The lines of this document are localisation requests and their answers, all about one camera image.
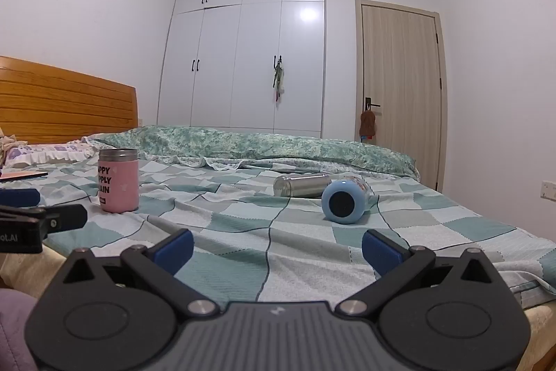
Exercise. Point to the silver steel bottle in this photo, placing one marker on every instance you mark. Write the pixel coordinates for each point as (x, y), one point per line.
(302, 185)

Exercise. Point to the pink cup with steel lid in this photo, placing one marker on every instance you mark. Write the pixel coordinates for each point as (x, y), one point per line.
(118, 182)

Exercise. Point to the purple clothing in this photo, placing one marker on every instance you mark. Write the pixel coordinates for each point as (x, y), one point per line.
(13, 332)

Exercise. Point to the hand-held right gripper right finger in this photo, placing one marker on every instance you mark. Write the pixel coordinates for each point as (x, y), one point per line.
(381, 252)

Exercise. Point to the purple floral pillow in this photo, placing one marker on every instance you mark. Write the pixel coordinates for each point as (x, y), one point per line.
(47, 152)

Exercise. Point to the green hanging ornament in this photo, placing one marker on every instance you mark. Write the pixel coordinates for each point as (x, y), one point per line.
(278, 77)

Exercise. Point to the blue cup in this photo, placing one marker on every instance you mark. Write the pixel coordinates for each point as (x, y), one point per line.
(343, 202)

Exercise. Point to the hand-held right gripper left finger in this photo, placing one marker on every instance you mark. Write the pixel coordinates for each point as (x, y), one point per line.
(174, 252)

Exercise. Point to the wooden headboard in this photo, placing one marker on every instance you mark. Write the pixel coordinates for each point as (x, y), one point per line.
(65, 101)

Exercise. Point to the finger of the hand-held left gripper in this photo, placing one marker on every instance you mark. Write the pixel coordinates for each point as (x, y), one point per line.
(65, 217)
(19, 197)

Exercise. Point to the checkered bed sheet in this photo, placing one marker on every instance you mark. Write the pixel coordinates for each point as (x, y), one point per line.
(260, 232)

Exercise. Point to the light wooden door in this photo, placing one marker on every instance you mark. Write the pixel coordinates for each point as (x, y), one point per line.
(399, 93)

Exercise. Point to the green floral quilt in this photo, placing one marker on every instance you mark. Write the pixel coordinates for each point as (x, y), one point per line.
(269, 147)

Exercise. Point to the cream cloth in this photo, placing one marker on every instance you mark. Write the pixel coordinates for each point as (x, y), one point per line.
(8, 145)

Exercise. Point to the white wardrobe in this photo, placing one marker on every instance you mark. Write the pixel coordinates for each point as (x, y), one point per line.
(243, 58)

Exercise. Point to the yellow wall socket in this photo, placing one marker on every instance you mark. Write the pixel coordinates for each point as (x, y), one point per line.
(548, 189)

